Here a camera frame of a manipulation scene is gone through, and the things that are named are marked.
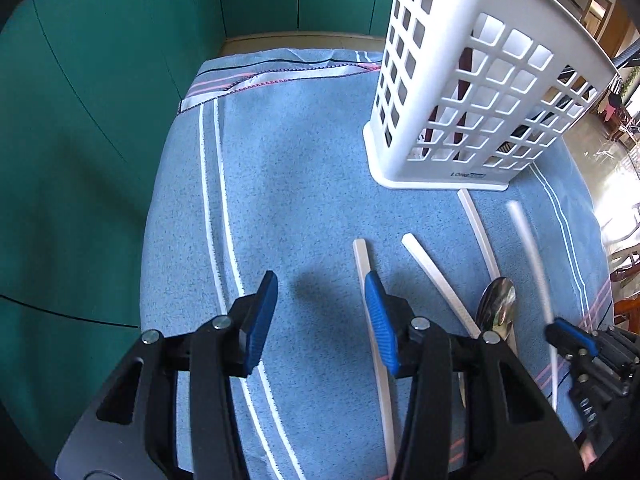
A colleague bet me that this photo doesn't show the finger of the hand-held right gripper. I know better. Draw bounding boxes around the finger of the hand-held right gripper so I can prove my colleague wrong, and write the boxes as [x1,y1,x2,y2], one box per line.
[544,317,601,361]

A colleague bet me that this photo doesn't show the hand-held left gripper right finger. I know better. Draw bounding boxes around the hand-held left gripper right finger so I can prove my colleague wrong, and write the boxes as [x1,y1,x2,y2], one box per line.
[364,270,586,480]

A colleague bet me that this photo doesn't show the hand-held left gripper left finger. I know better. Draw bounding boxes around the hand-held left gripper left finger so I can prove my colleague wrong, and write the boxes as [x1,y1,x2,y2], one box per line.
[54,270,279,480]

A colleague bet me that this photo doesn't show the silver metal spoon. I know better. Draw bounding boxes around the silver metal spoon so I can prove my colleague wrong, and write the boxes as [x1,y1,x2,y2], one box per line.
[475,276,518,356]

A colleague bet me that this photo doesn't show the black chopstick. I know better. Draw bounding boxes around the black chopstick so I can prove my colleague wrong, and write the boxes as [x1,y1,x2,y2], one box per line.
[502,67,583,153]
[505,62,586,148]

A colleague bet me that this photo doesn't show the wooden chair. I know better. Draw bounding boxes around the wooden chair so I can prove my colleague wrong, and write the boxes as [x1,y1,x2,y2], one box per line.
[612,295,640,333]

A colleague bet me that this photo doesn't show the blue striped cloth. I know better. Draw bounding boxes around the blue striped cloth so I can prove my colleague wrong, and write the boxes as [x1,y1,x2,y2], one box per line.
[139,47,615,480]

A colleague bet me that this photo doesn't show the hanging clothes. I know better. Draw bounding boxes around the hanging clothes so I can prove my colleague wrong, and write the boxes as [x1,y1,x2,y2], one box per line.
[597,75,633,121]

